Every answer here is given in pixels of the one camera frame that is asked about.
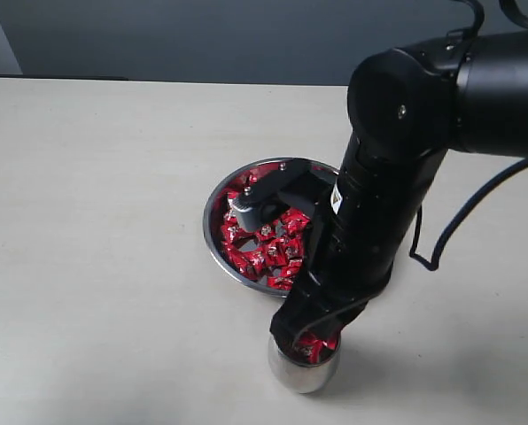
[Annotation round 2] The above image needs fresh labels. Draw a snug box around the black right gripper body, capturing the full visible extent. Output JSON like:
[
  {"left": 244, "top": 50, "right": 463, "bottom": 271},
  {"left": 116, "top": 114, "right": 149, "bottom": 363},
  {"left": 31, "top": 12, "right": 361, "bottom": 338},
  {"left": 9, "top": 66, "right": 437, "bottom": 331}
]
[{"left": 269, "top": 265, "right": 391, "bottom": 352}]

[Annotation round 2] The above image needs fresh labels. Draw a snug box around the red candy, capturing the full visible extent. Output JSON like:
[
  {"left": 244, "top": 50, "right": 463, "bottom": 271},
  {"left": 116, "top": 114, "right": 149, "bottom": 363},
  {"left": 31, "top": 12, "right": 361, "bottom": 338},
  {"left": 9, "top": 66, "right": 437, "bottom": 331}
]
[
  {"left": 267, "top": 275, "right": 295, "bottom": 292},
  {"left": 254, "top": 223, "right": 276, "bottom": 243},
  {"left": 280, "top": 208, "right": 309, "bottom": 236},
  {"left": 263, "top": 238, "right": 299, "bottom": 267},
  {"left": 221, "top": 222, "right": 252, "bottom": 244},
  {"left": 292, "top": 332, "right": 338, "bottom": 365},
  {"left": 233, "top": 250, "right": 268, "bottom": 281}
]

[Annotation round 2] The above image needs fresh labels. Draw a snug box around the red wrapped candy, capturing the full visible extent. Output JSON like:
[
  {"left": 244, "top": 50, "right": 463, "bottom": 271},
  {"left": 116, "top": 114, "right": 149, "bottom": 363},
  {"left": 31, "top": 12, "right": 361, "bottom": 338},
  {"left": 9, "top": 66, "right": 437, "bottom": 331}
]
[
  {"left": 280, "top": 208, "right": 309, "bottom": 236},
  {"left": 221, "top": 222, "right": 252, "bottom": 244},
  {"left": 263, "top": 238, "right": 299, "bottom": 267},
  {"left": 254, "top": 223, "right": 276, "bottom": 243},
  {"left": 233, "top": 250, "right": 268, "bottom": 281},
  {"left": 267, "top": 275, "right": 295, "bottom": 292}
]

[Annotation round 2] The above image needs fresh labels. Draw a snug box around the round stainless steel plate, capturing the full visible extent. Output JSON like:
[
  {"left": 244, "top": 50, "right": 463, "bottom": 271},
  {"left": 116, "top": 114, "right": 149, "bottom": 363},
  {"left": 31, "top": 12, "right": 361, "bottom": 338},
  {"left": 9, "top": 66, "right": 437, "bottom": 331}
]
[{"left": 202, "top": 157, "right": 393, "bottom": 298}]

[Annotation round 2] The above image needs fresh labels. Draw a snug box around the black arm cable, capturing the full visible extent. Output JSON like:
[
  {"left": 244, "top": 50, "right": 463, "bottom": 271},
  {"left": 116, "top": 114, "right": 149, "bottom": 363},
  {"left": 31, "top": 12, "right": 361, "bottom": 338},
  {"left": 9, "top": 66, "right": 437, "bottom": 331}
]
[{"left": 408, "top": 0, "right": 528, "bottom": 272}]

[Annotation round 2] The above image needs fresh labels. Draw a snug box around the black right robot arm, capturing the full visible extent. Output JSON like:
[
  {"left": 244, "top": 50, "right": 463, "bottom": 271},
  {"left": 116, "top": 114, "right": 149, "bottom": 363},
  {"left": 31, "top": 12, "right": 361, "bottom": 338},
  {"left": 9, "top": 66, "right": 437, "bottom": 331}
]
[{"left": 270, "top": 31, "right": 528, "bottom": 350}]

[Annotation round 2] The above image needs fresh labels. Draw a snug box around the stainless steel cup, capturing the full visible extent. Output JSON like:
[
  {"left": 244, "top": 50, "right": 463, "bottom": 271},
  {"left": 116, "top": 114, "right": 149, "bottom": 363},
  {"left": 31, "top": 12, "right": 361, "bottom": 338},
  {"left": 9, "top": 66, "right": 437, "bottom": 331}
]
[{"left": 268, "top": 336, "right": 341, "bottom": 394}]

